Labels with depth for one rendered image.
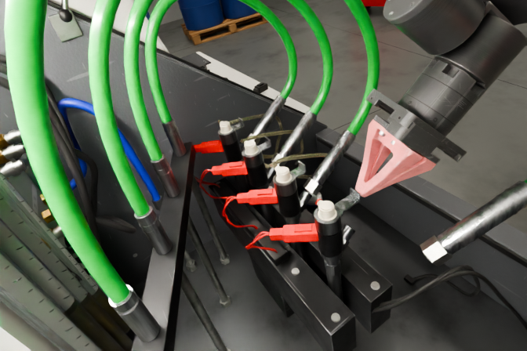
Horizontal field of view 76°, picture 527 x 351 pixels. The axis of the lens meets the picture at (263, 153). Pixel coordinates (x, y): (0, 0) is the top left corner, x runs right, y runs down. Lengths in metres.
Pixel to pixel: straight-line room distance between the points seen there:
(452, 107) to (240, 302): 0.47
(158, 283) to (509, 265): 0.46
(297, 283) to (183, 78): 0.35
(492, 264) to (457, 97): 0.32
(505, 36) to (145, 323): 0.38
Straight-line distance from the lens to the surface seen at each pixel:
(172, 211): 0.43
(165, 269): 0.37
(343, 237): 0.41
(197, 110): 0.58
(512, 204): 0.33
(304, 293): 0.46
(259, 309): 0.63
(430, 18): 0.32
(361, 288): 0.46
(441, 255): 0.33
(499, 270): 0.61
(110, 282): 0.27
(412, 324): 0.61
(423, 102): 0.35
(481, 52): 0.36
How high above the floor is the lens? 1.37
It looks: 36 degrees down
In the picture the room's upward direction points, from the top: 13 degrees counter-clockwise
